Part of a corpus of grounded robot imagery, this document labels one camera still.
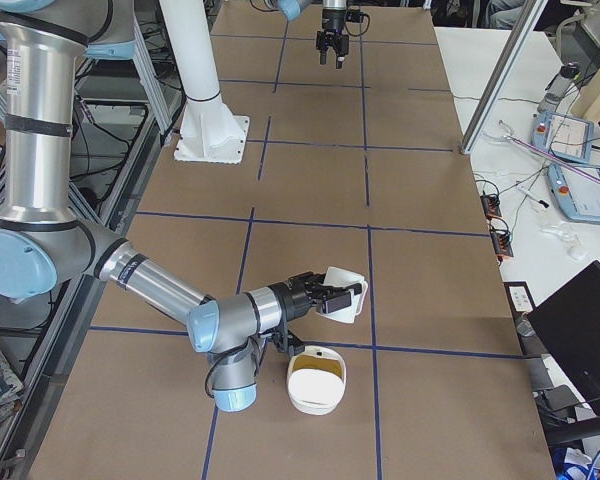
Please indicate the orange circuit board lower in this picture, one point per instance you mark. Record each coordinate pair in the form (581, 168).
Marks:
(502, 243)

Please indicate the blue teach pendant near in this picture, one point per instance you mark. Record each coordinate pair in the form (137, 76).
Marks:
(576, 192)

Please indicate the blue teach pendant far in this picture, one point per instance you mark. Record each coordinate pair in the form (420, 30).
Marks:
(568, 138)

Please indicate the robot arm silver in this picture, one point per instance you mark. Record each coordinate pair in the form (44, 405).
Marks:
(43, 243)
(292, 9)

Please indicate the white pedestal column base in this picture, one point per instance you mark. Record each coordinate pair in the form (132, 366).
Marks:
(209, 131)

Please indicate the white bowl with handles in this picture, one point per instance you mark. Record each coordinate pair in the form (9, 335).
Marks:
(316, 380)

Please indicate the orange circuit board upper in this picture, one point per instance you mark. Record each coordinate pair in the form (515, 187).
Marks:
(491, 205)

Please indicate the white ribbed mug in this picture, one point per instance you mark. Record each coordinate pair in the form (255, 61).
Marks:
(346, 291)

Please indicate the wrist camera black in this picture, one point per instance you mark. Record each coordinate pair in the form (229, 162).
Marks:
(356, 16)
(288, 343)

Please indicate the water bottle grey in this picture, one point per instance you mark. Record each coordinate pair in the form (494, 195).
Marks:
(558, 87)

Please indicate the blue teach pendant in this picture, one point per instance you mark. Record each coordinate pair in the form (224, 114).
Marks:
(568, 138)
(576, 192)

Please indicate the orange circuit board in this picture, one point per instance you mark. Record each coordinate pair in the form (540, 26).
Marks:
(502, 243)
(491, 205)

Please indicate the grey aluminium frame post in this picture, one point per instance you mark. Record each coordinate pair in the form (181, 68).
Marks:
(524, 26)

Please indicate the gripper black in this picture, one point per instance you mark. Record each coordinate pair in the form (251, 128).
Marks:
(332, 21)
(291, 300)

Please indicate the black laptop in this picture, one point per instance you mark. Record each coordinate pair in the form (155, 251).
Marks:
(568, 325)

